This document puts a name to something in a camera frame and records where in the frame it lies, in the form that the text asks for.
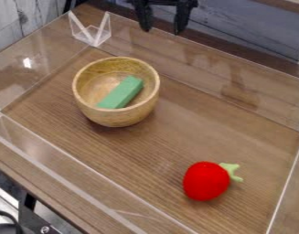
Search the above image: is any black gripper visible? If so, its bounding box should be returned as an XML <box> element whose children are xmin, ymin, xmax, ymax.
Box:
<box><xmin>128</xmin><ymin>0</ymin><xmax>197</xmax><ymax>35</ymax></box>

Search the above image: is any brown wooden bowl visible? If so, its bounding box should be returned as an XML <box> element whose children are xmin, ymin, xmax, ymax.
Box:
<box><xmin>72</xmin><ymin>57</ymin><xmax>161</xmax><ymax>127</ymax></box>

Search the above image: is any green rectangular block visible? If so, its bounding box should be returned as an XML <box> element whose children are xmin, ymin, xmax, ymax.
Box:
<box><xmin>96</xmin><ymin>76</ymin><xmax>142</xmax><ymax>109</ymax></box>

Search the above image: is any red plush strawberry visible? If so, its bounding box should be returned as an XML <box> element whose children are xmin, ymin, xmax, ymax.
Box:
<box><xmin>181</xmin><ymin>161</ymin><xmax>243</xmax><ymax>201</ymax></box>

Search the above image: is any clear acrylic corner bracket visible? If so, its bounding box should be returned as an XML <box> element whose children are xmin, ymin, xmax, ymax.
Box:
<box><xmin>66</xmin><ymin>11</ymin><xmax>110</xmax><ymax>48</ymax></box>

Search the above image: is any clear acrylic tray wall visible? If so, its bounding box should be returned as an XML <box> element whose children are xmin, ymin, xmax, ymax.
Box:
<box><xmin>0</xmin><ymin>112</ymin><xmax>197</xmax><ymax>234</ymax></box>

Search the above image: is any black table leg bracket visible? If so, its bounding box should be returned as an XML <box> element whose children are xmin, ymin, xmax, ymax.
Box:
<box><xmin>18</xmin><ymin>193</ymin><xmax>62</xmax><ymax>234</ymax></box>

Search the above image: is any black cable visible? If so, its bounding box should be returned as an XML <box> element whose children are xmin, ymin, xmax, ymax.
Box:
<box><xmin>0</xmin><ymin>209</ymin><xmax>21</xmax><ymax>234</ymax></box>

